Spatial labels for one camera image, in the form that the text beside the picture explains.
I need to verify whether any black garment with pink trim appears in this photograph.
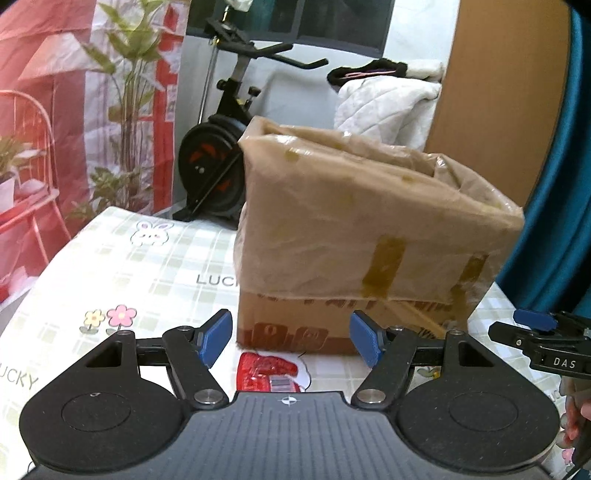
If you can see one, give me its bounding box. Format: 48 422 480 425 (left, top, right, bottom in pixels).
327 59 410 88

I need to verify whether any printed wall cloth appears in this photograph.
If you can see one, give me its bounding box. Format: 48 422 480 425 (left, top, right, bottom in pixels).
0 0 188 306

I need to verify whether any white fluffy cloth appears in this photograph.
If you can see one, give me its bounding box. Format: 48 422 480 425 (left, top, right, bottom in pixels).
406 59 447 83

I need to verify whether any wooden board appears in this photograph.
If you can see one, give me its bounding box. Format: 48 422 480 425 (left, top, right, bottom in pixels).
425 0 574 209

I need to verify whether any red snack packet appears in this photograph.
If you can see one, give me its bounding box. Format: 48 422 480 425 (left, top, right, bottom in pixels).
235 352 312 393

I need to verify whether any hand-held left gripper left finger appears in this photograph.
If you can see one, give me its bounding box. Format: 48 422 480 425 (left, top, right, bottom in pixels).
85 309 233 411

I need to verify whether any black exercise bike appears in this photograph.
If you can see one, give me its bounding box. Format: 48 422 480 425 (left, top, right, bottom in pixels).
173 18 329 223

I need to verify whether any brown cardboard box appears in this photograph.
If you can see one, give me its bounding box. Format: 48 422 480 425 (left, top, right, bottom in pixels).
235 115 526 358

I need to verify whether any checked tablecloth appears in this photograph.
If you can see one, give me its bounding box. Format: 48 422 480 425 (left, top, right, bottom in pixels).
0 205 591 480

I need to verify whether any white quilted blanket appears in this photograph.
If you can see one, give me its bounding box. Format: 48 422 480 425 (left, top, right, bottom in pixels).
333 74 445 151

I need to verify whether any person's right hand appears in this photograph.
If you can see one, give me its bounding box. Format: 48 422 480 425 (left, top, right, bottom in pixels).
558 371 591 452

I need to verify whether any teal curtain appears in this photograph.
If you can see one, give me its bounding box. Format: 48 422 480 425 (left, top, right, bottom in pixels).
494 7 591 320

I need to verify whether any dark window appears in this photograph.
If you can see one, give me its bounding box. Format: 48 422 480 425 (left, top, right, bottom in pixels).
187 0 396 52

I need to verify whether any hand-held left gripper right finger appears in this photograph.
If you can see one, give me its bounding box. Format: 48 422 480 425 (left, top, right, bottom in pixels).
349 310 502 409

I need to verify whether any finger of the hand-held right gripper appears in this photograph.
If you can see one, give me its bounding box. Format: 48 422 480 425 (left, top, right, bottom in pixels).
488 322 543 356
513 308 591 335

